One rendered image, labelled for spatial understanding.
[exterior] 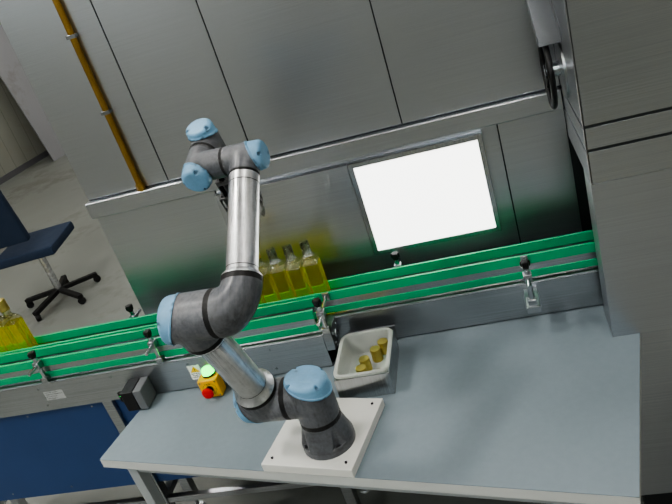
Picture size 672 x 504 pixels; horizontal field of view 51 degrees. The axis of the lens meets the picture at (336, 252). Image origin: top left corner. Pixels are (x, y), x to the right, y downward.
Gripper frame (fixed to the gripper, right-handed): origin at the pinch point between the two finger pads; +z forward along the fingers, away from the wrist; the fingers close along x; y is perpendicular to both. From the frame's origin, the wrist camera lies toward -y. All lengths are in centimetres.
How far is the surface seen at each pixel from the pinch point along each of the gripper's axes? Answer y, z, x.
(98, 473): 30, 88, -101
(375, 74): -37, -11, 40
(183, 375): 18, 50, -46
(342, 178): -24.5, 15.7, 21.6
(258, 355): 17, 47, -17
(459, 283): 3, 45, 52
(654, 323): 25, 51, 104
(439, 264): -5, 44, 46
